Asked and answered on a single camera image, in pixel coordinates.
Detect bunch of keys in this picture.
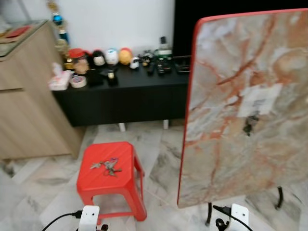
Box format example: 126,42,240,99
90,157,123,177

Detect white adhesive hook plate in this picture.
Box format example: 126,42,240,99
237,84,283,118

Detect black metal table legs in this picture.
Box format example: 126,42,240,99
205,187,285,226

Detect flat black box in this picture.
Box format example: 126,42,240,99
174,61,191,74

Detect wide black remote control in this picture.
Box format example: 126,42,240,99
156,62,172,76

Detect dark bottle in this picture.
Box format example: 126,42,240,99
156,36,173,62

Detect slim black remote control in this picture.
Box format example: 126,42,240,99
145,62,156,76

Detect small white black figurine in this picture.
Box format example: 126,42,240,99
129,56,141,70

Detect black TV console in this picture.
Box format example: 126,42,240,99
52,57,193,128

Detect yellow round figurine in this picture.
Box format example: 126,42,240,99
118,47,133,66

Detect black tape dispenser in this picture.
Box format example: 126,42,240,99
105,67,119,83

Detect white round figurine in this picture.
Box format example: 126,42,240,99
105,48,119,66

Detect black folded cloth pouch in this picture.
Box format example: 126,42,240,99
88,70,104,88

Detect black and white figurine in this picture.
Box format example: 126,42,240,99
91,49,107,67

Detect red plastic stool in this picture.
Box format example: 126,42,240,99
76,142,147,222

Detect white tape roll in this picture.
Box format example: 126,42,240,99
69,74,88,89

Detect clear jar with red lid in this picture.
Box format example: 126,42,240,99
68,48,88,76

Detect pink white tissue pack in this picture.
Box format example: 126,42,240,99
48,66,73,91

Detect gold blue trophy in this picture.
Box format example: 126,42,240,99
46,0,71,56

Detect light wooden cabinet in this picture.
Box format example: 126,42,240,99
0,20,86,161

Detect red flat packet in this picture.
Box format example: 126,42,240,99
6,26,33,39

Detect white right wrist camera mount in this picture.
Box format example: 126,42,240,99
230,203,250,231

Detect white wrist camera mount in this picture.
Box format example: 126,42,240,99
78,205,101,231
230,203,250,231

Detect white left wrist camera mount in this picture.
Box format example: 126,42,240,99
78,205,101,231

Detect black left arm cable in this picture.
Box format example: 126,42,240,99
41,210,84,231

